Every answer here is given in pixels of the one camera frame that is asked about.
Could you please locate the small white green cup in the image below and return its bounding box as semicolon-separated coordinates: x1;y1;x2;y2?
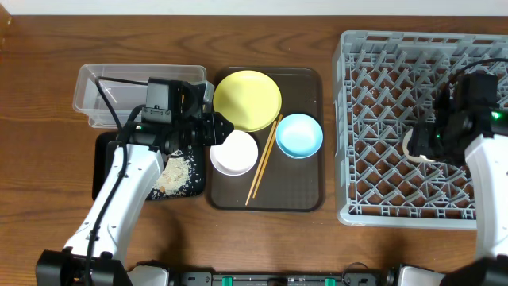
402;128;435;163

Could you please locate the white bowl with rice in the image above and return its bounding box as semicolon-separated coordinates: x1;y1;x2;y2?
210;130;259;176

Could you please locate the yellow plate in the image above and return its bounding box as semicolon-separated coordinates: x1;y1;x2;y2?
213;70;282;132

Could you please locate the wooden chopstick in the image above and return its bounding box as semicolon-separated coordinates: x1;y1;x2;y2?
251;115;283;199
245;120;277;206

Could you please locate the light blue bowl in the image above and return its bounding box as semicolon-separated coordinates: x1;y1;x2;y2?
275;114;324;159

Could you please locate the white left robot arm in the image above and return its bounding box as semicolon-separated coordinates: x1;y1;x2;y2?
36;78;234;285

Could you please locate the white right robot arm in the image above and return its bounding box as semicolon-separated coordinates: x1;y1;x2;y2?
393;110;507;286

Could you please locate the grey dishwasher rack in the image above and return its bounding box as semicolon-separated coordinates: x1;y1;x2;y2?
333;30;507;230

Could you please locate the black waste tray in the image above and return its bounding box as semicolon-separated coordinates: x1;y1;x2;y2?
92;131;206;200

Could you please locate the pile of white rice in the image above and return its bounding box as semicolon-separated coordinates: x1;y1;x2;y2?
148;153;196;200

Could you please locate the clear plastic bin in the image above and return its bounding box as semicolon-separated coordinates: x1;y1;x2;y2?
73;64;215;129

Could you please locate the dark brown serving tray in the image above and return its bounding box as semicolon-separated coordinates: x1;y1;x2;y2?
206;67;325;212

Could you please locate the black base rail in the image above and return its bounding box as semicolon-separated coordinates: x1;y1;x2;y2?
134;261;402;286

